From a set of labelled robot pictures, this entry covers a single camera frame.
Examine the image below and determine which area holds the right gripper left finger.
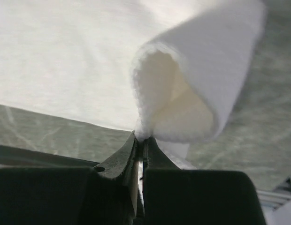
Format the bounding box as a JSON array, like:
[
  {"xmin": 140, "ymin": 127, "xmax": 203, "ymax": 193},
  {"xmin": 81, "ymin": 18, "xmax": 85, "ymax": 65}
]
[{"xmin": 0, "ymin": 134, "xmax": 138, "ymax": 225}]

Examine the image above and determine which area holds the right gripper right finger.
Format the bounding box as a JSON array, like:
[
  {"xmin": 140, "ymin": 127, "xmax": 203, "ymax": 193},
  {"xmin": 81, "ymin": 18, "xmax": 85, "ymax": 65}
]
[{"xmin": 143, "ymin": 138, "xmax": 266, "ymax": 225}]

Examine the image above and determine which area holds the white towel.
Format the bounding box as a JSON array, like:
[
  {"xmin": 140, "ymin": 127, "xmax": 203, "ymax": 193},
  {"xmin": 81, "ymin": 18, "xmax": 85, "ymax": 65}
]
[{"xmin": 0, "ymin": 0, "xmax": 267, "ymax": 169}]

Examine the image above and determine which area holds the aluminium rail frame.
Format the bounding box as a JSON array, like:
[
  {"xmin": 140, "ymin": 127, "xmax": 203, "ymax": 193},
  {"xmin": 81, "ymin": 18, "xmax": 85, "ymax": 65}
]
[{"xmin": 257, "ymin": 177, "xmax": 291, "ymax": 210}]

